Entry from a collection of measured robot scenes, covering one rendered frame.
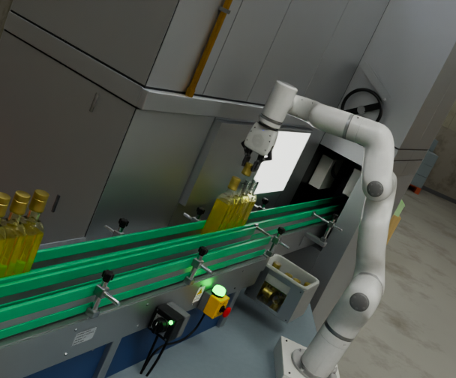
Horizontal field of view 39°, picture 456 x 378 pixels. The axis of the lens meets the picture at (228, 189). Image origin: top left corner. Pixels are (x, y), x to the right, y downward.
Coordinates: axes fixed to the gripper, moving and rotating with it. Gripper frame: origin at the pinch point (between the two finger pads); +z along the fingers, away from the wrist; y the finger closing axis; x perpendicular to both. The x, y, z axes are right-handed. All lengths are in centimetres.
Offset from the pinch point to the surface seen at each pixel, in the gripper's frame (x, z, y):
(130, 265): -62, 28, 7
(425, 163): 1014, 86, -136
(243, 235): 7.4, 27.5, 6.4
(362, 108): 99, -28, -3
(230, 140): 1.0, -3.5, -11.8
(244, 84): -1.1, -24.6, -14.8
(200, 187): -5.9, 16.2, -11.7
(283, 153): 56, 2, -13
